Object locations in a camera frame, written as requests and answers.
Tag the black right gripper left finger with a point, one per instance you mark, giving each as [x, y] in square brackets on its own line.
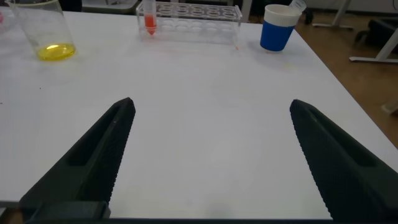
[90, 168]

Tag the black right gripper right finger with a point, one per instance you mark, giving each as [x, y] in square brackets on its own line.
[348, 174]

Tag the clear glass beaker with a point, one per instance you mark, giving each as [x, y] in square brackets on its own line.
[46, 34]

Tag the red pigment test tube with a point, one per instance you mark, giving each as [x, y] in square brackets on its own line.
[150, 21]

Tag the clear acrylic tube rack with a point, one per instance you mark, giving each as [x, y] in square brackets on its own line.
[199, 26]

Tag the long white desk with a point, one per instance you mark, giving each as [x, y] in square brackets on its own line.
[388, 46]

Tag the blue white paper cup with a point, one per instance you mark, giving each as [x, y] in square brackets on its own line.
[276, 34]

